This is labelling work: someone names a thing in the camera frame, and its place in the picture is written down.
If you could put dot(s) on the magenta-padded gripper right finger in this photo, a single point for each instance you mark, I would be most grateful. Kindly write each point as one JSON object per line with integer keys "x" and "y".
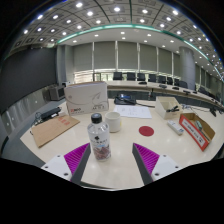
{"x": 146, "y": 158}

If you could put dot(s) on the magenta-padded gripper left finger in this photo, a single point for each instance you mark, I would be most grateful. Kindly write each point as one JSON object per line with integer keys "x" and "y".
{"x": 77, "y": 158}

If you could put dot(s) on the clear black-capped drink bottle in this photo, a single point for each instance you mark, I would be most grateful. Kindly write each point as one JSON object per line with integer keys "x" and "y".
{"x": 99, "y": 140}

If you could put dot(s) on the flat round red coaster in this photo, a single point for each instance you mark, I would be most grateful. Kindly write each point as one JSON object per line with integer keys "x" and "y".
{"x": 146, "y": 131}

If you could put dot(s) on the brown paper envelope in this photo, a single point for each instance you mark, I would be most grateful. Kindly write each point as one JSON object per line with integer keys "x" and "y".
{"x": 53, "y": 130}

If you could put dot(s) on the white remote control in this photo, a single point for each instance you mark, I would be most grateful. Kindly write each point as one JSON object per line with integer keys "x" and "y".
{"x": 175, "y": 127}

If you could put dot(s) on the white printed paper sheet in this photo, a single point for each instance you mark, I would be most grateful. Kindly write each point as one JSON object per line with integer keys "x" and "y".
{"x": 133, "y": 112}

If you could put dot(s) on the white ceramic mug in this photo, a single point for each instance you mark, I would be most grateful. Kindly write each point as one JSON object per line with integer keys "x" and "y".
{"x": 114, "y": 122}

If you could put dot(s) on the beige open organizer box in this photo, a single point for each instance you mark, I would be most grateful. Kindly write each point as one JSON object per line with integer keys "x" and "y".
{"x": 163, "y": 111}

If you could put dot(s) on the red-sided open cardboard box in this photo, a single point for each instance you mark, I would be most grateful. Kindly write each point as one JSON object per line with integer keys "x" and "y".
{"x": 193, "y": 135}

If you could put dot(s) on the black box-shaped device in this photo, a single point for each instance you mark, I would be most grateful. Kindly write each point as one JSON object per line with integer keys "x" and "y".
{"x": 50, "y": 113}

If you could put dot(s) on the white printed cardboard box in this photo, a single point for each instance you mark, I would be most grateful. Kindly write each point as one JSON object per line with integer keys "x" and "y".
{"x": 86, "y": 98}

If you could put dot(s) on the green whiteboard eraser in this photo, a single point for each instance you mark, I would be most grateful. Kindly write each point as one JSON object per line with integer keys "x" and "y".
{"x": 198, "y": 125}

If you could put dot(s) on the grey boxy device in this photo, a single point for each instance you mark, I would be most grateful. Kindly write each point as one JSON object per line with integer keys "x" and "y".
{"x": 57, "y": 92}

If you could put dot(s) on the long curved conference desk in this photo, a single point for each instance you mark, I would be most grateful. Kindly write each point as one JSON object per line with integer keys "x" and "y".
{"x": 146, "y": 86}

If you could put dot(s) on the small black table device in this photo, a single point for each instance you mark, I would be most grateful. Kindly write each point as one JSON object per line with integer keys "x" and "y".
{"x": 213, "y": 111}

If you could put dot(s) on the row of black chairs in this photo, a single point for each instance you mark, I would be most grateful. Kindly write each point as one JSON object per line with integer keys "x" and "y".
{"x": 130, "y": 76}

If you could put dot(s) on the group of ceiling lights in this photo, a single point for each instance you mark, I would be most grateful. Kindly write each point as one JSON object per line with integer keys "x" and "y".
{"x": 116, "y": 9}

